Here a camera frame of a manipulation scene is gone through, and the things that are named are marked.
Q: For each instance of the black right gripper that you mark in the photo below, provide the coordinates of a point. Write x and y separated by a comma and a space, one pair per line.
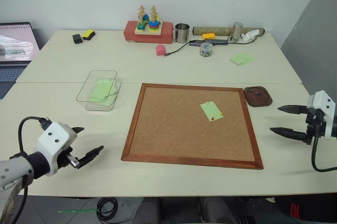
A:
317, 124

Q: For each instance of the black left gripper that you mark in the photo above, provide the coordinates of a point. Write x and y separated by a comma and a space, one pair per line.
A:
64, 158

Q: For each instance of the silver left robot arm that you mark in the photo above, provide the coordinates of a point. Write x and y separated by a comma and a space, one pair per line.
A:
15, 167

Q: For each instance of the green note stack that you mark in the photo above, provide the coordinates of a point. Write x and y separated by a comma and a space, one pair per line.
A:
241, 59

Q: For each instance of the green sticky note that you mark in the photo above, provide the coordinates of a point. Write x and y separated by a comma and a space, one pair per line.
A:
210, 110

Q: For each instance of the wood framed cork board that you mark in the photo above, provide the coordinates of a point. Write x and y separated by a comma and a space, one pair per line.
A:
173, 126

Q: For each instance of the small glass jar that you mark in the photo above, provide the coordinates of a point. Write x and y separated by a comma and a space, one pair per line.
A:
206, 50

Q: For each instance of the brown wooden tray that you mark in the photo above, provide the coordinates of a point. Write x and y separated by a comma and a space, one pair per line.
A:
260, 100

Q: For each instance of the clear plastic container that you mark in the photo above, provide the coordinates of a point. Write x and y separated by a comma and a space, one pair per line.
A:
87, 100

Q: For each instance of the green notes in container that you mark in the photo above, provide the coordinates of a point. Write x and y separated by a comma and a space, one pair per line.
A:
101, 92

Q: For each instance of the red and black object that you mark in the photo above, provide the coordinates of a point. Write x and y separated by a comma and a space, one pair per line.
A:
295, 210

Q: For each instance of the white crumpled cloth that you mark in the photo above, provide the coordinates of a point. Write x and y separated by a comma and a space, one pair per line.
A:
249, 35

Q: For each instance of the black power adapter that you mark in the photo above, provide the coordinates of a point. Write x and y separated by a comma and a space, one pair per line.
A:
78, 39

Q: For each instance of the shiny metal cylinder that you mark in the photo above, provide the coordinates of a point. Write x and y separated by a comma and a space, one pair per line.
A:
236, 32

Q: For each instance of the yellow and black sponge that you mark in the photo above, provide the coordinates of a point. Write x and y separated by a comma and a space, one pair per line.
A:
89, 35

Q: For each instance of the black usb hub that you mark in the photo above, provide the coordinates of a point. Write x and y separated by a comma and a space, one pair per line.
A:
210, 41

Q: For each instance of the grey open laptop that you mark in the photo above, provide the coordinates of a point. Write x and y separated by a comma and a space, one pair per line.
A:
15, 47

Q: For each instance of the yellow toy brick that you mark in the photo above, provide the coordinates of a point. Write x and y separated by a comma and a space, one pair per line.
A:
208, 36

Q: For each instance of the pink rounded block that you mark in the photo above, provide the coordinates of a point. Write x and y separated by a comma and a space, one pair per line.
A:
160, 50

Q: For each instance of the red rectangular box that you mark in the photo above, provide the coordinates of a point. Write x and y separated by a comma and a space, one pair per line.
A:
150, 37

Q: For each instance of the wooden colourful stacking toy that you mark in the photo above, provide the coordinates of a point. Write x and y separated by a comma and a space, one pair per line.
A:
148, 25

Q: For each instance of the stainless steel mug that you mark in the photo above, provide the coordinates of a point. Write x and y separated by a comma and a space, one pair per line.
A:
182, 33

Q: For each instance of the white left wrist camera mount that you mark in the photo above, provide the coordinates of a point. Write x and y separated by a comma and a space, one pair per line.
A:
54, 135

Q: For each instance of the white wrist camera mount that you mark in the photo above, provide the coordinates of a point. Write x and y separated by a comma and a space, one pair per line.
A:
54, 135
322, 100

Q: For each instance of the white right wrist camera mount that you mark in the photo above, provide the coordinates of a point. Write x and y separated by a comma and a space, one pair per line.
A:
322, 100

